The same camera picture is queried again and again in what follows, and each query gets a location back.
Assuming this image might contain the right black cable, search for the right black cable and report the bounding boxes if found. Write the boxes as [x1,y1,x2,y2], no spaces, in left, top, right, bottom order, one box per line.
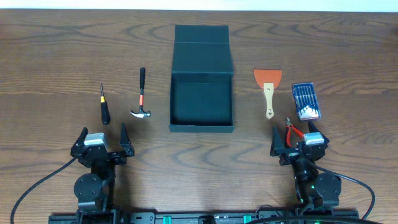
[306,161,376,220]

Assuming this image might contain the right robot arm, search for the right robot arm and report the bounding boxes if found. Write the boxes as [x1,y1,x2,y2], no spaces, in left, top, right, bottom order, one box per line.
[270,122,341,209]

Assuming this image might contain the red black cutting pliers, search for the red black cutting pliers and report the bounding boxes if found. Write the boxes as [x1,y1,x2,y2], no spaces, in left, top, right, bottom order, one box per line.
[285,118,304,147]

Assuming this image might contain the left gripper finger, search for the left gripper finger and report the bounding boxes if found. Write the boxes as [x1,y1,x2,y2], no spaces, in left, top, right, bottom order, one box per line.
[75,127,88,146]
[119,123,131,147]

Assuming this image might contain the small claw hammer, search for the small claw hammer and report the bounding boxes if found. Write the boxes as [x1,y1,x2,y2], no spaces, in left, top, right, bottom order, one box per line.
[130,67,151,119]

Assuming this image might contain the orange scraper wooden handle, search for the orange scraper wooden handle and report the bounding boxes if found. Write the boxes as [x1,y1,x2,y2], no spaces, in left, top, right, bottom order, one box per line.
[254,69,282,119]

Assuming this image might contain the blue precision screwdriver set case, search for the blue precision screwdriver set case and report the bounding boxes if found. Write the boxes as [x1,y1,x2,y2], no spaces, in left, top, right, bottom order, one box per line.
[292,83,322,121]

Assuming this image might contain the dark green open box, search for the dark green open box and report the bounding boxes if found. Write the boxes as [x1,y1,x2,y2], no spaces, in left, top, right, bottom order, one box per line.
[169,25,234,133]

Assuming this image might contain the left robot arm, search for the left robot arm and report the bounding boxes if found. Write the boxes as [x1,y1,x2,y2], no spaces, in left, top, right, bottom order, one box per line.
[71,124,134,223]

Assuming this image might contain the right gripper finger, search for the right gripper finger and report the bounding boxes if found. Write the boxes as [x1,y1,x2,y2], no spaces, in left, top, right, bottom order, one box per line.
[308,121,328,143]
[271,126,284,150]

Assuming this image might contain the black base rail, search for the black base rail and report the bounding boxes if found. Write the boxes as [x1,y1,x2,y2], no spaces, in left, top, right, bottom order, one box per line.
[47,208,371,224]

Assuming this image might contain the black yellow screwdriver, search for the black yellow screwdriver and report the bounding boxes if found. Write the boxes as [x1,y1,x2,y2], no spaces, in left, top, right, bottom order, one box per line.
[100,83,111,125]

